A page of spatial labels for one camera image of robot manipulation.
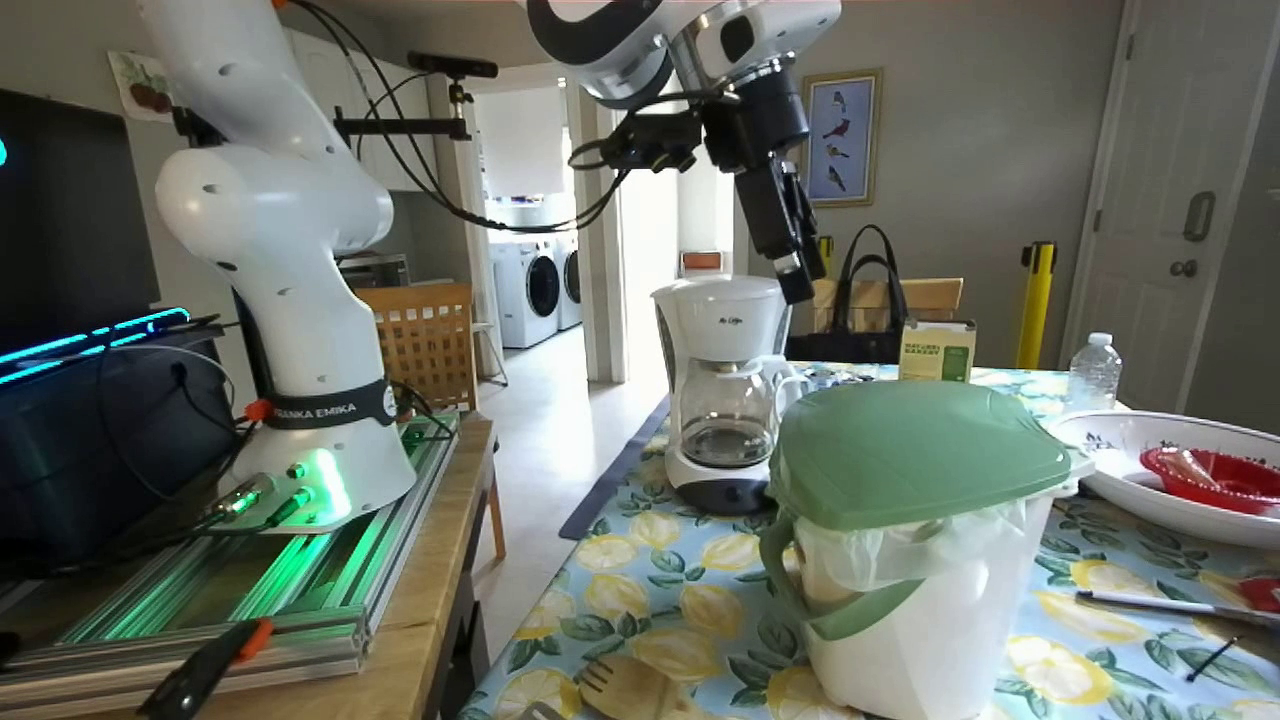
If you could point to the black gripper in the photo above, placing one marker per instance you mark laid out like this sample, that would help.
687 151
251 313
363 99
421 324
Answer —
763 125

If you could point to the white bin with green lid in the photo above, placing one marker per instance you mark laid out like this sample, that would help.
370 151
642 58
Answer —
920 463

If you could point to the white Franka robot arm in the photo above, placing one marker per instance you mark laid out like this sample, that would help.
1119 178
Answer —
285 252

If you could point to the framed bird picture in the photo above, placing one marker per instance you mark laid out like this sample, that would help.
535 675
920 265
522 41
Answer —
847 144

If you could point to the white coffee maker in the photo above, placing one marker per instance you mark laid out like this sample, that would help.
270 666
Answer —
726 335

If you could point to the black handbag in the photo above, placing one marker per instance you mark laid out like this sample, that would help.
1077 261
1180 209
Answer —
867 345

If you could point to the white washing machine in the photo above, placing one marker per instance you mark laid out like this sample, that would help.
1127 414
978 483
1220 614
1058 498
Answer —
525 293
575 285

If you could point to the clear water bottle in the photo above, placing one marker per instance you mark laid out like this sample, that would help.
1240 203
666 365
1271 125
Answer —
1093 377

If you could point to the yellow floral tablecloth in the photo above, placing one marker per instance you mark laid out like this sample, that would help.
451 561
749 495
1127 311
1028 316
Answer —
654 587

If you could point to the wooden lattice chair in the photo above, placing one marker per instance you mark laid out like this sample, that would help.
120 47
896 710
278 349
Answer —
427 341

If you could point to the white door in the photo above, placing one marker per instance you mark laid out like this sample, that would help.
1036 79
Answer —
1173 123

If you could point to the red bowl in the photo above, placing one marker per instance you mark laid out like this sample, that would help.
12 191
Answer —
1206 477

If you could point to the wooden fork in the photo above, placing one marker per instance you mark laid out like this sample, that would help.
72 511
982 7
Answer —
624 691

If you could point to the long dark pen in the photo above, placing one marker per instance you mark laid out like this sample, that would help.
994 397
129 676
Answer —
1173 611

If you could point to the small red item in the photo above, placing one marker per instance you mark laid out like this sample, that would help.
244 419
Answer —
1260 594

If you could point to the short black stick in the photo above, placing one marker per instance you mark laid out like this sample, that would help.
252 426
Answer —
1211 662

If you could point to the black monitor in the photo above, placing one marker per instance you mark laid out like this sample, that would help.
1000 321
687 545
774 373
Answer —
72 214

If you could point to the dark box with blue light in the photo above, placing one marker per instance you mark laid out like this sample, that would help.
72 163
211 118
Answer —
92 452

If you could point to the black tool with orange grip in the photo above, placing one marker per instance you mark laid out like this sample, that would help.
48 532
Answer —
203 675

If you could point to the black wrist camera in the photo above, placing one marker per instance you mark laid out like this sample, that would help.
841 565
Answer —
651 141

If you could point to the yellow post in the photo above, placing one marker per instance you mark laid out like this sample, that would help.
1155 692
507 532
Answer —
1036 306

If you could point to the black stereo camera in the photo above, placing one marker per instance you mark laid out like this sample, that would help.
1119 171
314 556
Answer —
453 67

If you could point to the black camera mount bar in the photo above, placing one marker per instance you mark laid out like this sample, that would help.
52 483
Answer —
407 128

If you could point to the aluminium rail base frame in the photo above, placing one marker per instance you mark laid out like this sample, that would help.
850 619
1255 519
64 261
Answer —
267 587

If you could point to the small wall picture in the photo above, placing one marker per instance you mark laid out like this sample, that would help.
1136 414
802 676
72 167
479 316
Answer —
134 87

